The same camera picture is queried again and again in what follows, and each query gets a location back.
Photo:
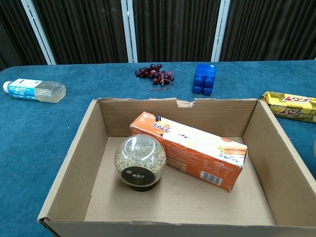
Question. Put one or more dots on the round glass jar black lid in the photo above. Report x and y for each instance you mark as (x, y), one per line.
(139, 160)

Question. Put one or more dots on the orange biscuit box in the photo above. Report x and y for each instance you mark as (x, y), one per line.
(197, 155)

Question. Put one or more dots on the yellow snack package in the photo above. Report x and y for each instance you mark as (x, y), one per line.
(293, 107)

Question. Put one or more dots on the blue toy building block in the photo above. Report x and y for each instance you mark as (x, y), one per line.
(205, 74)

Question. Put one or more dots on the open brown cardboard box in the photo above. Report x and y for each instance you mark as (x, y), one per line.
(172, 205)

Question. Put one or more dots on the bunch of dark red grapes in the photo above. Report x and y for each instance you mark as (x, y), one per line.
(154, 72)

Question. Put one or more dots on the blue felt table cover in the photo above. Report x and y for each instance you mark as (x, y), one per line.
(103, 79)

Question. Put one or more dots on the dark brown pleated curtain panel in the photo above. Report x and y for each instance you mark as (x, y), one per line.
(175, 29)
(271, 29)
(86, 29)
(14, 32)

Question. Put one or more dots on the clear plastic water bottle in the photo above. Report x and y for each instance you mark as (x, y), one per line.
(37, 90)

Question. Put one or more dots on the white partition post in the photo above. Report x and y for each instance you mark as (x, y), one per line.
(129, 32)
(39, 32)
(220, 32)

